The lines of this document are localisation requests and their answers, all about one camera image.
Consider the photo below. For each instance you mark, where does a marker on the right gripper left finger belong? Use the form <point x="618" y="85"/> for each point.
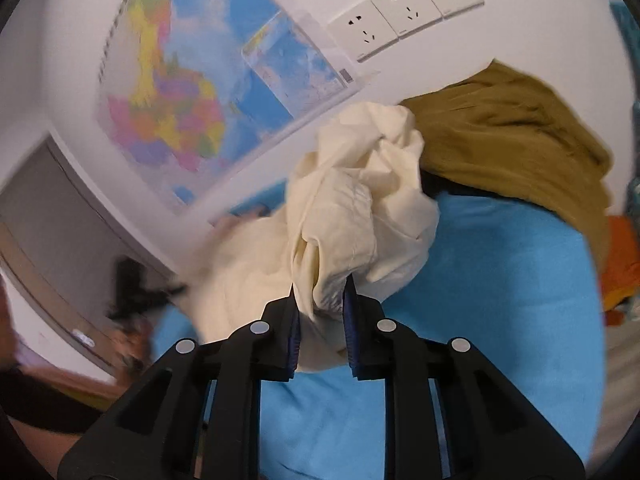
<point x="196" y="412"/>

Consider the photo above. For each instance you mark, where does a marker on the cream large garment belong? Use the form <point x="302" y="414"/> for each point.
<point x="354" y="211"/>

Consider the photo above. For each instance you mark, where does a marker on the orange garment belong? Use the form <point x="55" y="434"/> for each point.
<point x="619" y="281"/>

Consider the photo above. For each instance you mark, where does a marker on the black garment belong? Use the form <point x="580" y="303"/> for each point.
<point x="433" y="186"/>

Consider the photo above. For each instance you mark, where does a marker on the teal plastic upper basket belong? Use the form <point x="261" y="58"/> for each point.
<point x="629" y="29"/>

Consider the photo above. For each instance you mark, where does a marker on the wooden grey door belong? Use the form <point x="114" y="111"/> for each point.
<point x="59" y="245"/>

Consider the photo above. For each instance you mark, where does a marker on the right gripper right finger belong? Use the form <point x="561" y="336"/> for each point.
<point x="449" y="412"/>

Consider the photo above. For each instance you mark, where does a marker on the olive brown garment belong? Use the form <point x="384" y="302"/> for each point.
<point x="509" y="134"/>

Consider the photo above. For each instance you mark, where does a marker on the white wall socket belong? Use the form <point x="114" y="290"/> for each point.
<point x="408" y="16"/>
<point x="362" y="31"/>

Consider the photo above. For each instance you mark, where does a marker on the colourful wall map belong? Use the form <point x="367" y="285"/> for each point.
<point x="191" y="91"/>

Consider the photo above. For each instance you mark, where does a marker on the white left wall socket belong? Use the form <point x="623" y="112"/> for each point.
<point x="362" y="31"/>

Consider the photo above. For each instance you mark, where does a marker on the white middle wall socket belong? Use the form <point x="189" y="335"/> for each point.
<point x="408" y="16"/>

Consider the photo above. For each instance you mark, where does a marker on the blue floral bed sheet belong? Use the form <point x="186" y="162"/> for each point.
<point x="515" y="280"/>

